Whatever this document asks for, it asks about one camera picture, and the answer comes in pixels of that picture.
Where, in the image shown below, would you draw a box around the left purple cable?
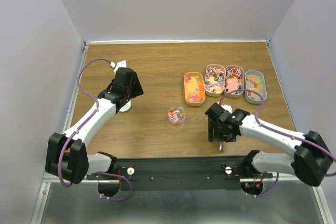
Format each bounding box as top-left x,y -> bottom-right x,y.
57,58 -> 133,201

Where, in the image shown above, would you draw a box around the beige tray swirl lollipops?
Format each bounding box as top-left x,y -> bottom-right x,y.
204,64 -> 226,97

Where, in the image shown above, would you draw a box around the blue tray popsicle candies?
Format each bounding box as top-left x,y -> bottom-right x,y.
245,70 -> 267,104

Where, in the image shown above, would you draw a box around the pink tray round lollipops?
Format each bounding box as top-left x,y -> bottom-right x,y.
223,65 -> 245,98

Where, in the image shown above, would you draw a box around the purple cable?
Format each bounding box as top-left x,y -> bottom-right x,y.
57,58 -> 133,201
217,89 -> 336,198

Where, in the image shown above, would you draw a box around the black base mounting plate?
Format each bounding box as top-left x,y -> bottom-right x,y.
86,157 -> 279,192

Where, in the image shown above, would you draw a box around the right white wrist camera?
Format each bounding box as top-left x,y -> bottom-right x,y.
221,104 -> 233,113

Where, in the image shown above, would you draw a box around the aluminium frame rail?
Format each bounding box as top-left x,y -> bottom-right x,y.
43,169 -> 119,184

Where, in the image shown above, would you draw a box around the orange tray star candies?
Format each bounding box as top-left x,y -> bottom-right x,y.
184,72 -> 206,106

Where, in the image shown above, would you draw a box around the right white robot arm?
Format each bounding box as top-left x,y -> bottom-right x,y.
205,103 -> 333,187

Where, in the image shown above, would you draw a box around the clear glass jar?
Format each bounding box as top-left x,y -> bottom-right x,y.
167,106 -> 186,125

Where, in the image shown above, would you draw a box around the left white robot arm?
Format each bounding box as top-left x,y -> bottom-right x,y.
45,67 -> 144,186

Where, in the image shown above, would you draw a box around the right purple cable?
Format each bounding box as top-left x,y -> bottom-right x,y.
217,89 -> 336,198

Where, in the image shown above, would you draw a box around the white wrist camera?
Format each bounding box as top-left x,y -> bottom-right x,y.
221,104 -> 233,113
110,60 -> 127,73

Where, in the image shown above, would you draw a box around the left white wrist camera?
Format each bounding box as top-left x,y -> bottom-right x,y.
110,60 -> 127,73

